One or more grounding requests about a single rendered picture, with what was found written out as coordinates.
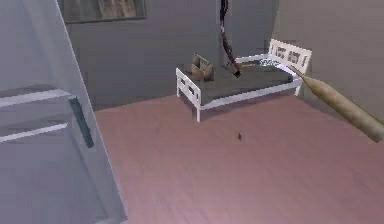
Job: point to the tan box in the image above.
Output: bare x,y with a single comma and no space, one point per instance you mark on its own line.
202,68

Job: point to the small dark floor object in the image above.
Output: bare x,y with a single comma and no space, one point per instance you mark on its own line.
239,136

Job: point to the patterned pillow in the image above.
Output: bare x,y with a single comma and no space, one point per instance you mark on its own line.
270,62

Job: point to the brown baseball bat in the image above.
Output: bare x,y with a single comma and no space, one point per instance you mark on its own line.
340,103

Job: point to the grey room door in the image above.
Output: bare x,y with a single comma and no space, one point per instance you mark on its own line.
40,133

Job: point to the white frame bed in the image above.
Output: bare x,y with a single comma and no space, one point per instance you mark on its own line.
240,85

